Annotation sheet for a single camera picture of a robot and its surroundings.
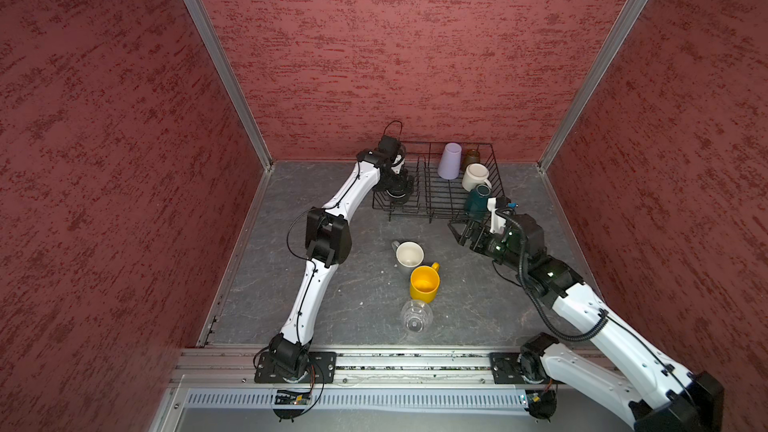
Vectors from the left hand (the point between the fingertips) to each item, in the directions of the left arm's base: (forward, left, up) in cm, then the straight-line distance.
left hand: (400, 192), depth 99 cm
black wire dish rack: (+4, -13, -8) cm, 15 cm away
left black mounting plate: (-51, +20, -10) cm, 56 cm away
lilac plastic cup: (+13, -18, +1) cm, 22 cm away
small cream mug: (-21, -2, -5) cm, 21 cm away
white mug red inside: (+8, -27, +1) cm, 28 cm away
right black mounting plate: (-50, -27, -9) cm, 58 cm away
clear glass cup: (-38, -4, -9) cm, 39 cm away
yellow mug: (-28, -7, -8) cm, 30 cm away
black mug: (-5, 0, +7) cm, 9 cm away
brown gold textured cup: (+18, -27, 0) cm, 33 cm away
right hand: (-23, -14, +12) cm, 30 cm away
